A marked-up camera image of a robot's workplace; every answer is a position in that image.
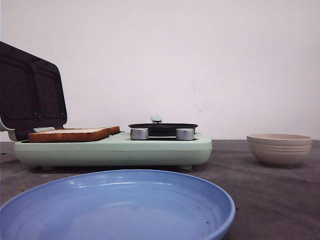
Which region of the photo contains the white bread slice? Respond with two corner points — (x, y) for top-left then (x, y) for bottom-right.
(97, 125), (120, 138)
(28, 127), (110, 143)

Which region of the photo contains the cream ribbed bowl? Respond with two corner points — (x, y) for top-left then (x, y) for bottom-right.
(246, 133), (313, 167)

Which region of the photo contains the breakfast maker hinged lid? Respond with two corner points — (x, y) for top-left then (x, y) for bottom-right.
(0, 42), (68, 142)

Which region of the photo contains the mint green breakfast maker base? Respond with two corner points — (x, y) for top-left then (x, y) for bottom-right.
(14, 131), (212, 170)

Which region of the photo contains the right silver control knob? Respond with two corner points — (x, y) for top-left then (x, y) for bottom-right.
(176, 128), (195, 141)

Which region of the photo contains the silver control knob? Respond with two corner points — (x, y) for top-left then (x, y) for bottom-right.
(176, 128), (195, 141)
(130, 127), (149, 141)

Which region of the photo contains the left silver control knob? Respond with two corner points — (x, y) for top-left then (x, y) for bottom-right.
(130, 127), (149, 141)

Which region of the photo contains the blue plate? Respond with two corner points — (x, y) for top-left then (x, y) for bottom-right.
(0, 169), (236, 240)

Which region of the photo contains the black frying pan mint handle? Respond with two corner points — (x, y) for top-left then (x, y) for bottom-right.
(128, 115), (198, 137)

